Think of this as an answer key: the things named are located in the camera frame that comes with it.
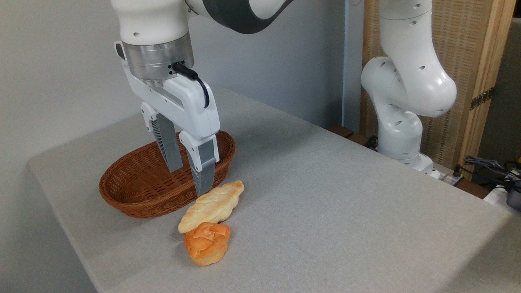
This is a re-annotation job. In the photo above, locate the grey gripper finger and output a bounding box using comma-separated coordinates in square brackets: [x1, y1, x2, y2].
[179, 130, 220, 197]
[140, 101, 183, 173]

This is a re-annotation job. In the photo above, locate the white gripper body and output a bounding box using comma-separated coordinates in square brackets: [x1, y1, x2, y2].
[114, 41, 221, 140]

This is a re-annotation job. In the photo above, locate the round orange bread roll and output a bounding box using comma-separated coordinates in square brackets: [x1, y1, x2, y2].
[183, 222, 231, 267]

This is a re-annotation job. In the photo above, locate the long pale braided bread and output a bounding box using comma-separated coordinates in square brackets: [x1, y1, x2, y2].
[178, 180, 245, 234]

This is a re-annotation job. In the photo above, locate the brown wicker basket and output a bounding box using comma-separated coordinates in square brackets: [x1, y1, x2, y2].
[99, 130, 236, 219]

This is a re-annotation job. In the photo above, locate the wooden rattan folding screen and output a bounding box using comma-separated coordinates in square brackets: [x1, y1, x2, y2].
[360, 0, 517, 179]

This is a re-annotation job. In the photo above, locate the grey box device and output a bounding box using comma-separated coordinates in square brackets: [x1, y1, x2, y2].
[507, 181, 521, 211]

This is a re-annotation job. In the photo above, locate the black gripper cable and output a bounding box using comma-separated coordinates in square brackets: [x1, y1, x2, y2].
[172, 62, 210, 109]

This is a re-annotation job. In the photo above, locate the dark cable bundle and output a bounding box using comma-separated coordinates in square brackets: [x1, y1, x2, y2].
[458, 156, 521, 188]

